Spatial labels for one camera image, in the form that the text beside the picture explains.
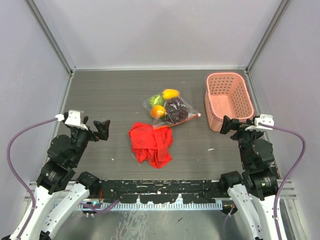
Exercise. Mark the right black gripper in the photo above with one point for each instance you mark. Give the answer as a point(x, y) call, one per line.
point(229, 123)

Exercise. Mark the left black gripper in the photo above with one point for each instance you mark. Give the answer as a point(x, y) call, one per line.
point(103, 128)

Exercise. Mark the pink plastic basket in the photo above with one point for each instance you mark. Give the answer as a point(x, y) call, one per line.
point(226, 95)

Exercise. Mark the dark purple grapes toy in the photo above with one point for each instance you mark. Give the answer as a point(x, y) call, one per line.
point(175, 111)

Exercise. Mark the orange mango toy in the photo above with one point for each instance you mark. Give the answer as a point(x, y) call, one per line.
point(157, 111)

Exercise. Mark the green custard apple toy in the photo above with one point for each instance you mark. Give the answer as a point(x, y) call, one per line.
point(156, 100)

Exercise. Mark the clear zip bag orange zipper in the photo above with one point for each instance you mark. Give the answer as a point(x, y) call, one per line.
point(161, 123)

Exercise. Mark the yellow lemon toy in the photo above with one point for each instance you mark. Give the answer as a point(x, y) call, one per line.
point(168, 94)

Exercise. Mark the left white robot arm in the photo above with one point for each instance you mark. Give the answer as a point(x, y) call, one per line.
point(42, 220)

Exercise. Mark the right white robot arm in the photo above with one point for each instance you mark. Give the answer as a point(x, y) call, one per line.
point(254, 192)

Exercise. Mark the red crumpled cloth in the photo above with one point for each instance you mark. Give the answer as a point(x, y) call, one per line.
point(151, 145)

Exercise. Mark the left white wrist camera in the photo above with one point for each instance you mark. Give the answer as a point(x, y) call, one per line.
point(73, 118)

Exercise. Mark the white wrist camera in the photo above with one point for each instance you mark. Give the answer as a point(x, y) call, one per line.
point(262, 123)
point(73, 118)

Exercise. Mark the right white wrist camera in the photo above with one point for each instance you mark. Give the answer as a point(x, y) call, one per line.
point(262, 123)

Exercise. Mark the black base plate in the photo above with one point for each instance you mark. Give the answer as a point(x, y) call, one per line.
point(158, 191)

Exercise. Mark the slotted cable duct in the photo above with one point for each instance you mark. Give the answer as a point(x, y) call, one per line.
point(176, 206)

